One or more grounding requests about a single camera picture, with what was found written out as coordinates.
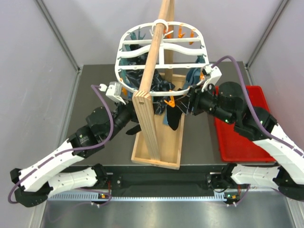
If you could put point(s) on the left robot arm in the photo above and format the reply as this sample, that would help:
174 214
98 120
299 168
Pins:
54 174

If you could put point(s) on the red plastic tray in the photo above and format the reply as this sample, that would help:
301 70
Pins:
235 148

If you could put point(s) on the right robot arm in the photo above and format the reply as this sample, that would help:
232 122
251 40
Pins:
230 103

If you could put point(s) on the white round clip hanger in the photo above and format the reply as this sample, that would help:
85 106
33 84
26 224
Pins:
157 45

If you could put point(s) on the blue ribbed sock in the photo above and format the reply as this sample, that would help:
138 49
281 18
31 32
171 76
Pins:
192 77

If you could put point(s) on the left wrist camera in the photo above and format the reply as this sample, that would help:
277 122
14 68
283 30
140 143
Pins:
113 91

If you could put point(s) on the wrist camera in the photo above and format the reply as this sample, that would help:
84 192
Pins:
113 91
212 74

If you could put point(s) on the wooden hanger stand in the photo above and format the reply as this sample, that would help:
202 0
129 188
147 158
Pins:
156 145

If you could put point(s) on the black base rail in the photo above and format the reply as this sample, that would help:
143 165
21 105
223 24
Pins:
152 181

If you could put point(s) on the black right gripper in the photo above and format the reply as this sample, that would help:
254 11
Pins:
195 95

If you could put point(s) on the black patterned sock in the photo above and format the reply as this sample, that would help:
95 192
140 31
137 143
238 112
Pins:
134 79

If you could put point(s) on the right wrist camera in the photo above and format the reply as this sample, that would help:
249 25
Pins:
212 74

